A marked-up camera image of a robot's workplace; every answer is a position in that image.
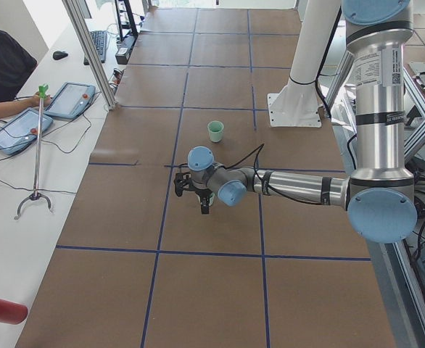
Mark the green handled reacher grabber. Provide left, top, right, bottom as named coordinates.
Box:
left=14, top=84, right=51, bottom=220

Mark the black computer mouse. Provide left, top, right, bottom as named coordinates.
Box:
left=52, top=51, right=68, bottom=61

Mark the near mint green cup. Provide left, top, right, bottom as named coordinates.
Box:
left=207, top=120, right=224, bottom=143

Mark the person hand on grabber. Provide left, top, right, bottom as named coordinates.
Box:
left=28, top=92, right=52, bottom=107

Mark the brown paper table cover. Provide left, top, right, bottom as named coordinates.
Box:
left=17, top=9, right=395, bottom=347

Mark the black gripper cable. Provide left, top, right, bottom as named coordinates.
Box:
left=178, top=143, right=271, bottom=182

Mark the aluminium frame post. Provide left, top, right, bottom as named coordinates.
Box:
left=62, top=0, right=117, bottom=110

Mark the black keyboard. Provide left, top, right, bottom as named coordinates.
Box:
left=90, top=30, right=107, bottom=63

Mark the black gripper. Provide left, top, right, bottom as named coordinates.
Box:
left=195, top=189, right=214, bottom=214

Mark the blue teach pendant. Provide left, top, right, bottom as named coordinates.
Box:
left=0, top=107, right=39, bottom=155
left=44, top=82, right=96, bottom=120

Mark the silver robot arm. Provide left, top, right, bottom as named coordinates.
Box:
left=174, top=1, right=417, bottom=244

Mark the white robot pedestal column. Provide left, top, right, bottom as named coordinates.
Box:
left=268, top=0, right=341, bottom=128

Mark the far blue teach pendant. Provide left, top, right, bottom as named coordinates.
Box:
left=44, top=82, right=96, bottom=120

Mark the red cylindrical bottle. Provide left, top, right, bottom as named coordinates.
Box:
left=0, top=299, right=28, bottom=325

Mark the person in black shirt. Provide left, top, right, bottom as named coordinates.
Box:
left=0, top=30, right=38, bottom=119

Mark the near blue teach pendant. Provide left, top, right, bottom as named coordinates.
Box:
left=0, top=107, right=39, bottom=155

